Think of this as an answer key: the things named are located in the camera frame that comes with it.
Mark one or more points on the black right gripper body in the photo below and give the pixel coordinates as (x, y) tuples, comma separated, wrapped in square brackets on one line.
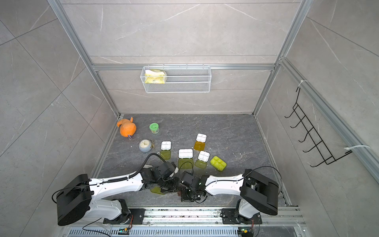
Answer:
[(188, 195)]

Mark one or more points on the green lidded round jar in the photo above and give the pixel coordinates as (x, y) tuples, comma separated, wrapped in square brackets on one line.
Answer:
[(154, 128)]

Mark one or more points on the small green pillbox centre right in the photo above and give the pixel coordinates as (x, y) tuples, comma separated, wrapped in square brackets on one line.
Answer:
[(202, 160)]

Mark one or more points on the white wire wall basket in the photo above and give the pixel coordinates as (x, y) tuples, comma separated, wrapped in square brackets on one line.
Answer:
[(180, 79)]

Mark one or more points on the yellow packet in basket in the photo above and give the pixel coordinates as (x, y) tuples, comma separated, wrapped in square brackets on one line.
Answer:
[(155, 76)]

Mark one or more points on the grey alarm clock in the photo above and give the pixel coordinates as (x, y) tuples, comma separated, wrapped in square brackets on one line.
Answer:
[(146, 145)]

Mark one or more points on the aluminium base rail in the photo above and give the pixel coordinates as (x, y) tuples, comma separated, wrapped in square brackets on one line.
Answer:
[(195, 222)]

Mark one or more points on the orange plush toy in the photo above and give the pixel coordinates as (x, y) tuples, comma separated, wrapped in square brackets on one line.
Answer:
[(127, 127)]

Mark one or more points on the small green pillbox near clock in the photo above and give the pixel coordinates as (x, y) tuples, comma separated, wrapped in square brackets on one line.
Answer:
[(165, 150)]

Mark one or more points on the black wall hook rack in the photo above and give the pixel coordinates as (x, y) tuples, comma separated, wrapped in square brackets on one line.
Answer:
[(312, 135)]

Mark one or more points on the large green six-cell pillbox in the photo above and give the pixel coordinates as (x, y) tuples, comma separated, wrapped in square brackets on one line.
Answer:
[(157, 190)]

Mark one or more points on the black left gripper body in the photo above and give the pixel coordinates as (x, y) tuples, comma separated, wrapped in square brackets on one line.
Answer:
[(170, 185)]

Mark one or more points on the amber pillbox at back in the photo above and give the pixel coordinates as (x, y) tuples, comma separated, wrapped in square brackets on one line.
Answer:
[(200, 142)]

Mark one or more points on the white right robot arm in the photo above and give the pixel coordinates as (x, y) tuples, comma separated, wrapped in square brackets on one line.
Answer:
[(258, 193)]

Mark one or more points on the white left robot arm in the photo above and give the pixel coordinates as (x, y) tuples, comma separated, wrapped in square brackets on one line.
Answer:
[(85, 198)]

